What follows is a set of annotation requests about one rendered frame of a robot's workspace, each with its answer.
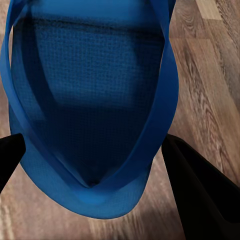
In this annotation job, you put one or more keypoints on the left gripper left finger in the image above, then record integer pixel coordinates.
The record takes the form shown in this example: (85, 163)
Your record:
(12, 150)

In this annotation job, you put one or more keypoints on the sandal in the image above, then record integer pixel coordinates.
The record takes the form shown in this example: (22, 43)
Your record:
(93, 88)

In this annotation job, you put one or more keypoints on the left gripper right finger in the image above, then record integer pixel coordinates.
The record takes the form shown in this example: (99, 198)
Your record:
(208, 202)

